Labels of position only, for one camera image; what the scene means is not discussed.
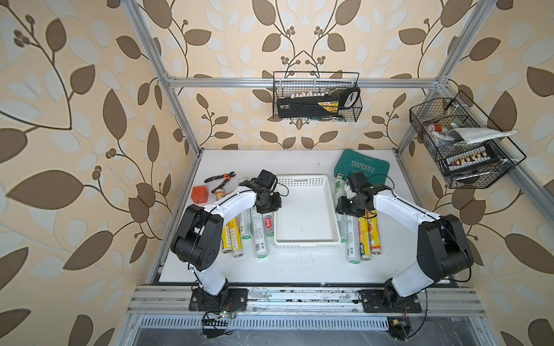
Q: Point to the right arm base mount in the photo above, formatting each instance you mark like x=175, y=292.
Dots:
x=384, y=301

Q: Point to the socket bit set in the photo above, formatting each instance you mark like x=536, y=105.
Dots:
x=469, y=160

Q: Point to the red cube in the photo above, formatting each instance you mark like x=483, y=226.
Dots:
x=199, y=195

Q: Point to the wire basket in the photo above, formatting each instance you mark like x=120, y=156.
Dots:
x=286, y=83
x=433, y=119

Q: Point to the orange black pliers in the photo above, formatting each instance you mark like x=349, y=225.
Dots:
x=224, y=177

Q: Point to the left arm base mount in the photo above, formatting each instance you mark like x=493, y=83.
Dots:
x=229, y=300

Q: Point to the right wire basket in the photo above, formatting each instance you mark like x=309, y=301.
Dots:
x=433, y=119

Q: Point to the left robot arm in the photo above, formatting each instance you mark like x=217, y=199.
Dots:
x=199, y=233

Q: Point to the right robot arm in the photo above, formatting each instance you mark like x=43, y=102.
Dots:
x=442, y=247

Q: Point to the white green wrap roll long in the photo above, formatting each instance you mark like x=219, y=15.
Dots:
x=258, y=234

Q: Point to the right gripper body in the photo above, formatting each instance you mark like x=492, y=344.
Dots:
x=350, y=205

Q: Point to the white plastic basket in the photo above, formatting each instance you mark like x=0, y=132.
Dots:
x=307, y=216

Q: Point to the white wrap roll red label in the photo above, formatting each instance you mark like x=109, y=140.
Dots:
x=269, y=224

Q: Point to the green tool case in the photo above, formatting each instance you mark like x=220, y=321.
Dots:
x=350, y=161

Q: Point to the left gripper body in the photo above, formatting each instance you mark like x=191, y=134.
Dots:
x=268, y=203

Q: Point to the white paper bundle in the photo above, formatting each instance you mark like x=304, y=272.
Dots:
x=476, y=135

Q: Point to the back wire basket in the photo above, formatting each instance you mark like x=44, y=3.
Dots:
x=286, y=83

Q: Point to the black yellow tool box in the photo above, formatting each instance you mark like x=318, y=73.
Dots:
x=341, y=104

